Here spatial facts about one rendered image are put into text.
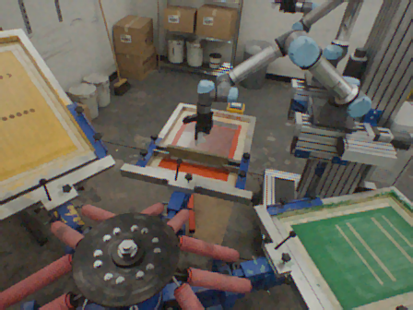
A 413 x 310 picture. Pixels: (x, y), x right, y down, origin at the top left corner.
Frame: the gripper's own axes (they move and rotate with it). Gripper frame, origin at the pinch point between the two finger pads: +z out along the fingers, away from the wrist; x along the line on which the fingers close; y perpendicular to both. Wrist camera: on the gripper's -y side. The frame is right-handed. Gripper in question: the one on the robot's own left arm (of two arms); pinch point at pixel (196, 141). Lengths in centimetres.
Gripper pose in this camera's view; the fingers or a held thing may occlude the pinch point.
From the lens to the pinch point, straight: 161.1
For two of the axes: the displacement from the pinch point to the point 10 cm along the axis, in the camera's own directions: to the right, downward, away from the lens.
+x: 2.3, -5.9, 7.7
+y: 9.7, 2.1, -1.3
